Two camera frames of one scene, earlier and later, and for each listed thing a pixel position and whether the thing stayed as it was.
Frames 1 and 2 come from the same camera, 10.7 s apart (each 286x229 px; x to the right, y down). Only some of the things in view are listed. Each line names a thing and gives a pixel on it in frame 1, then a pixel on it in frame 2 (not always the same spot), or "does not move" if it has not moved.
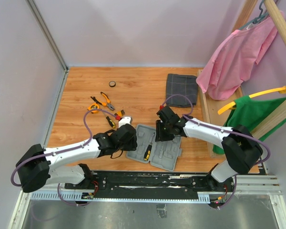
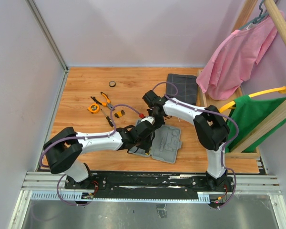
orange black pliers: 109,105 does not move
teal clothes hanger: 258,19 does not move
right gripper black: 160,137 → 158,124
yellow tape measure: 94,106 does not move
